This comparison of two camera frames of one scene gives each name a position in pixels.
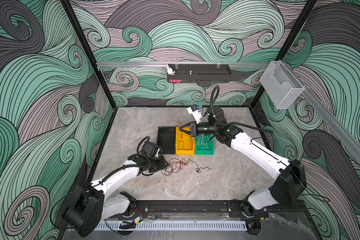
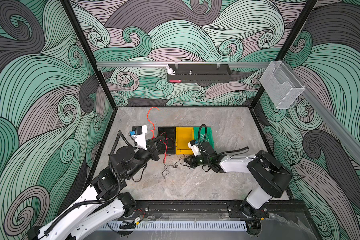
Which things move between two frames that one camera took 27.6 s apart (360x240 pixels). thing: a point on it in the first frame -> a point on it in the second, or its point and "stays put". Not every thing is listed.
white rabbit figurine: (170, 70) stays put
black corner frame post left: (86, 45) stays put
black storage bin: (166, 139) stays put
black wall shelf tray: (201, 73) stays put
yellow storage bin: (185, 143) stays put
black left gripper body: (156, 164) -> (150, 153)
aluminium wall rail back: (184, 63) stays put
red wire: (181, 137) -> (165, 140)
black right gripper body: (205, 128) -> (198, 161)
